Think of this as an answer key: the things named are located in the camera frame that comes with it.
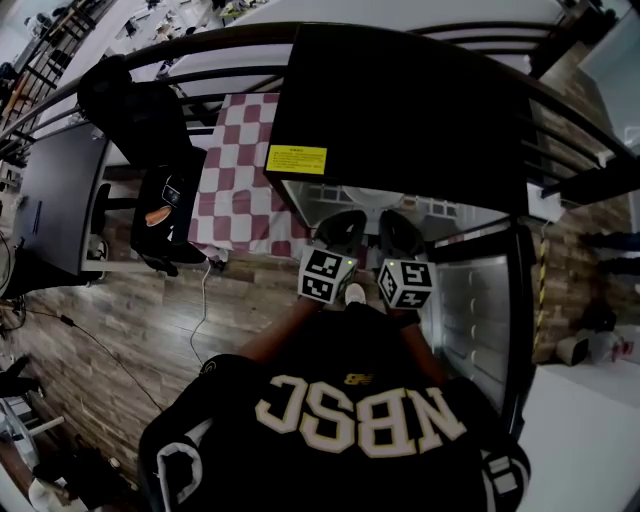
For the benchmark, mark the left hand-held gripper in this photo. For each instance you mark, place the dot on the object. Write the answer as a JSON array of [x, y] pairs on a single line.
[[325, 275]]

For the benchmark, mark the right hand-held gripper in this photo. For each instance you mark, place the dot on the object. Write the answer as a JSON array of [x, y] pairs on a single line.
[[407, 282]]

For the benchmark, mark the black mini fridge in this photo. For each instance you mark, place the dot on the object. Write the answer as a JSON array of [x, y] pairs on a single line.
[[400, 110]]

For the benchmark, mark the person's right forearm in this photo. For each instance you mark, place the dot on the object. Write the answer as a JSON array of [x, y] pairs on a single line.
[[425, 355]]

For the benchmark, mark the person's left forearm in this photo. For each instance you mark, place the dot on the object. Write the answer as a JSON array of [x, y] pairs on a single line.
[[285, 332]]

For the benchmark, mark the person's white right shoe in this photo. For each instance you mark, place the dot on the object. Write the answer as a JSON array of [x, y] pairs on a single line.
[[355, 294]]

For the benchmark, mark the yellow black floor tape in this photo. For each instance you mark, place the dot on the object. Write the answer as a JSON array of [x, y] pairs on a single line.
[[540, 290]]

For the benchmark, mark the red white checkered tablecloth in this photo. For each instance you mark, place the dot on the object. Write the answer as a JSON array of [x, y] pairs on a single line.
[[240, 165]]

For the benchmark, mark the black phone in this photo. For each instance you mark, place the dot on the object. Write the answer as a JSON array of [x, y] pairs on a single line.
[[171, 195]]

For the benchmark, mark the black lettered jersey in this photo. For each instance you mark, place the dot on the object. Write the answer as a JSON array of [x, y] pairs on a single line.
[[325, 450]]

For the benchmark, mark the orange flat item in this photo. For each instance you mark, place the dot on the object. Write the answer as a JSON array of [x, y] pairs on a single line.
[[157, 216]]

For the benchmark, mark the black bag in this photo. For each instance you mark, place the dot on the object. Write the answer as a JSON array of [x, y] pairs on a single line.
[[600, 316]]

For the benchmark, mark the white plastic bag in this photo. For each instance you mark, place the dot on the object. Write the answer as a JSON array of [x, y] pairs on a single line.
[[595, 347]]

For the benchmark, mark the white table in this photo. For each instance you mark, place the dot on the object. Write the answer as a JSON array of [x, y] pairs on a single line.
[[585, 440]]

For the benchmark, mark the black mesh office chair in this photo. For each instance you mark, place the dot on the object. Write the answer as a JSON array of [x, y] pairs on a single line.
[[135, 115]]

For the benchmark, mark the black metal railing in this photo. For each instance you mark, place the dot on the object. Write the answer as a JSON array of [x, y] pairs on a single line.
[[210, 42]]

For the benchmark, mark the grey desk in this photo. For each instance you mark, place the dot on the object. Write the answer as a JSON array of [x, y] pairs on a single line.
[[60, 190]]

